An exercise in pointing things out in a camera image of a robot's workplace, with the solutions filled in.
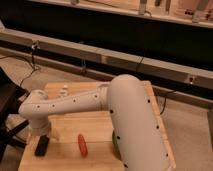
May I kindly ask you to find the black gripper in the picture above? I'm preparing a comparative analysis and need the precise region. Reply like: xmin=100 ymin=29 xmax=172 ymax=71
xmin=35 ymin=135 xmax=49 ymax=157

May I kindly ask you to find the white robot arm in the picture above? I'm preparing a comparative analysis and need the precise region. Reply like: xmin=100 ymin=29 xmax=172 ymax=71
xmin=19 ymin=74 xmax=172 ymax=171

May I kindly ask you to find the orange carrot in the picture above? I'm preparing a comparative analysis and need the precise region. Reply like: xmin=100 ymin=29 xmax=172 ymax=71
xmin=78 ymin=134 xmax=88 ymax=157

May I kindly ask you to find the white tube bottle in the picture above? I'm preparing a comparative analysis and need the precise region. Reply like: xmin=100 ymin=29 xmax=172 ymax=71
xmin=59 ymin=85 xmax=68 ymax=97

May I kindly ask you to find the black office chair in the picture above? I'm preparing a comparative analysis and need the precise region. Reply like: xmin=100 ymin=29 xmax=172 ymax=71
xmin=0 ymin=67 xmax=28 ymax=162

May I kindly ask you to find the green bowl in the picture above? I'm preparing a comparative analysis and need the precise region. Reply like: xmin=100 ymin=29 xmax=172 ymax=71
xmin=112 ymin=131 xmax=120 ymax=155

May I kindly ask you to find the black cable on floor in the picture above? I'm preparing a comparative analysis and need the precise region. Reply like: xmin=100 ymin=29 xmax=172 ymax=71
xmin=0 ymin=44 xmax=41 ymax=88

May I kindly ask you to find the black cable right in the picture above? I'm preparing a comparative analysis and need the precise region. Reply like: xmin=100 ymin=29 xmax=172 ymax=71
xmin=159 ymin=89 xmax=188 ymax=116

